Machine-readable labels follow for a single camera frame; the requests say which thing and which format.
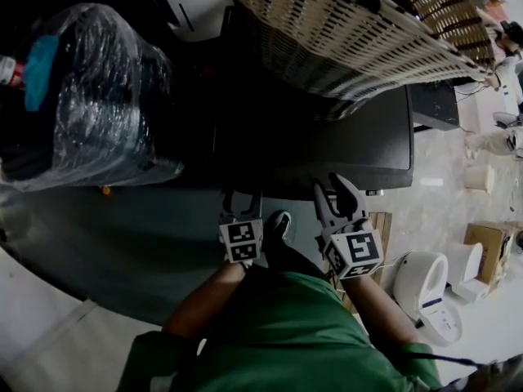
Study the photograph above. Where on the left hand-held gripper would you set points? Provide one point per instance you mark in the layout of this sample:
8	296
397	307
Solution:
241	239

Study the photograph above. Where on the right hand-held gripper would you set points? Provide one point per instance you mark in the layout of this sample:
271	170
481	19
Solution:
357	251

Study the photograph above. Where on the person's right forearm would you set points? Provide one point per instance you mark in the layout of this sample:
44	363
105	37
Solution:
380	308

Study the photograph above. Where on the person's left forearm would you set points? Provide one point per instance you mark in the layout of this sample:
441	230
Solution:
204	300

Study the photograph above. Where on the person's black shoe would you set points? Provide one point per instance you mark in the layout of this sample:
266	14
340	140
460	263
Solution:
278	223

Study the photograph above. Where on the wooden pallet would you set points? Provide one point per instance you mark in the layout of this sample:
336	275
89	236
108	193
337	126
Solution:
382	235

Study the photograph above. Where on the person's black trouser leg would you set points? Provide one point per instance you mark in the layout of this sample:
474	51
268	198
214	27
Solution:
290	259

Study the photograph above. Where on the white toilet seat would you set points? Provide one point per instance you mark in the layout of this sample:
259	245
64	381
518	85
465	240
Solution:
425	288

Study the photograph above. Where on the black cabinet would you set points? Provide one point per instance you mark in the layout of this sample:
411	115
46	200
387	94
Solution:
435	104

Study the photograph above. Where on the person's green shirt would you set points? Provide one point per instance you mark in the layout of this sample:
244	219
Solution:
286	341

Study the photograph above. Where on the cardboard box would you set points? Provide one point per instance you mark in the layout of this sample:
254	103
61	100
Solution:
488	247

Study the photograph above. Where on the beige woven laundry basket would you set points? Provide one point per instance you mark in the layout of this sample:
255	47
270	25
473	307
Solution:
327	35

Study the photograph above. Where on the plastic-wrapped black bundle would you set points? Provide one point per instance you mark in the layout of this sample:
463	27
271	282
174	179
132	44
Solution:
102	104

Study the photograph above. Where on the white appliance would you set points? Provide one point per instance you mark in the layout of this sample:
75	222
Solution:
196	2

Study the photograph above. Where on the blue cloth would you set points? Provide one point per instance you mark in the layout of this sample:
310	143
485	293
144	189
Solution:
38	72

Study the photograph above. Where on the red and white bottle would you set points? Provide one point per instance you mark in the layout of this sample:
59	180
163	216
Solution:
10	72

